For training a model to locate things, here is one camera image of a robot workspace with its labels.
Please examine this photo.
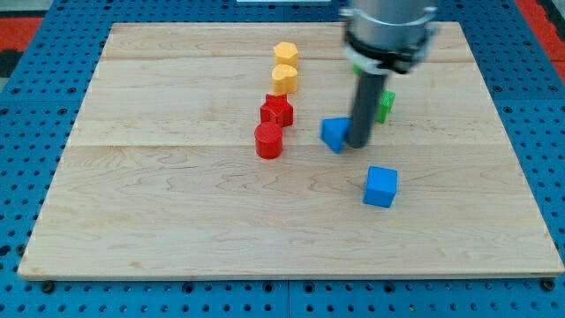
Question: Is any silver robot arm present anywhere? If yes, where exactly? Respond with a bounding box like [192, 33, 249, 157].
[339, 0, 440, 75]

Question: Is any blue triangle block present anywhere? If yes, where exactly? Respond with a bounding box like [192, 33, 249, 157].
[320, 117, 350, 154]

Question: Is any yellow heart block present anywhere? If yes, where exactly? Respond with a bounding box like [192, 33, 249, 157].
[271, 64, 298, 95]

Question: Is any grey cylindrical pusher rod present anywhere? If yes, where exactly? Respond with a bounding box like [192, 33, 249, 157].
[347, 71, 387, 148]

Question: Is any red star block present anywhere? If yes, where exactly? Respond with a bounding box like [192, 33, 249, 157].
[260, 94, 294, 127]

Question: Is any green star block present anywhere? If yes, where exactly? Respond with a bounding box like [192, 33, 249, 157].
[374, 90, 396, 124]

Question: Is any red cylinder block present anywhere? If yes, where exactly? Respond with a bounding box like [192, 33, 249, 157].
[254, 122, 283, 159]

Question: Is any yellow hexagon block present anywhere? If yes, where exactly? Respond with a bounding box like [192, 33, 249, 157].
[273, 42, 298, 69]

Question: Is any wooden board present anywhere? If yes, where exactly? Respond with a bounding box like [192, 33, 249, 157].
[18, 22, 564, 281]

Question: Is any blue cube block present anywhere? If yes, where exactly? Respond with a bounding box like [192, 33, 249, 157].
[363, 166, 398, 208]

